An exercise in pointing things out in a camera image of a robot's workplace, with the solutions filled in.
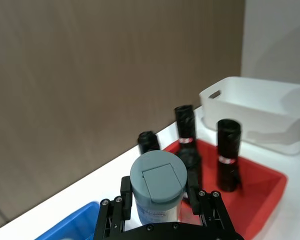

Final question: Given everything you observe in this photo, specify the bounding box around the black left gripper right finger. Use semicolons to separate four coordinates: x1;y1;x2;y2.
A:
186;167;237;234

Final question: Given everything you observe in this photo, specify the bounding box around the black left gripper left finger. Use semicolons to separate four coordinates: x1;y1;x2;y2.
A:
93;175;134;240

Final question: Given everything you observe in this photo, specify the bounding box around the white canister with grey lid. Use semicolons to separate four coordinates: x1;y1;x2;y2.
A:
129;149;189;225

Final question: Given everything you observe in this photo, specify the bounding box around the red plastic bin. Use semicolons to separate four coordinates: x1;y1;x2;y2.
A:
162;138;289;240

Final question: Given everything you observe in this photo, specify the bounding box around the blue plastic bin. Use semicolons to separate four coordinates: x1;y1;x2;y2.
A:
34;201;101;240

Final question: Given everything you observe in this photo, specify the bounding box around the white plastic bin with handles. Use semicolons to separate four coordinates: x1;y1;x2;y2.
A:
198;76;300;156

